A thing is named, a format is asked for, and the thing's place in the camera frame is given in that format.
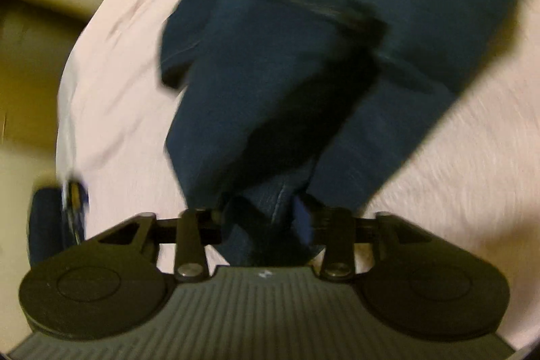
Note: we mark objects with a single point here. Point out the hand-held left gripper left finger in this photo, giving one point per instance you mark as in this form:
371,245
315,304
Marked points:
193,226

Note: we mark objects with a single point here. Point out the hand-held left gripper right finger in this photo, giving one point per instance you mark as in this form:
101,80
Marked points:
333,226

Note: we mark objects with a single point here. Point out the dark blue jeans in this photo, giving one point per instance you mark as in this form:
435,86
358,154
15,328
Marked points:
261,90

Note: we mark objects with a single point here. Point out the pink and grey blanket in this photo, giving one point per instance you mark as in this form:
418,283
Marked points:
126,111

